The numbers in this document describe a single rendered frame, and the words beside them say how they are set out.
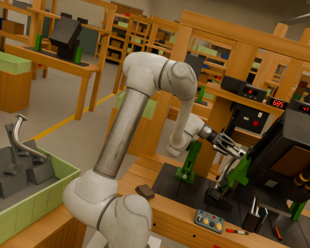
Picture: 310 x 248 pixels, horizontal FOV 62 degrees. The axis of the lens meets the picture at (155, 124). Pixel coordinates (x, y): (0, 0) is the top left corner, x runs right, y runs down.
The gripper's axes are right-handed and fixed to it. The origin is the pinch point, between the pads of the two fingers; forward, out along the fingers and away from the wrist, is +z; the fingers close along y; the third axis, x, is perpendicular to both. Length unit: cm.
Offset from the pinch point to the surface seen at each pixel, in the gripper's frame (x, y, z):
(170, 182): 24.0, -32.5, -21.7
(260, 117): -6.4, 26.8, 1.0
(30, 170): 4, -75, -90
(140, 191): 7, -51, -35
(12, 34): 359, 121, -444
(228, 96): -7.4, 25.6, -23.0
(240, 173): -6.0, -12.6, 5.4
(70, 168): 7, -62, -75
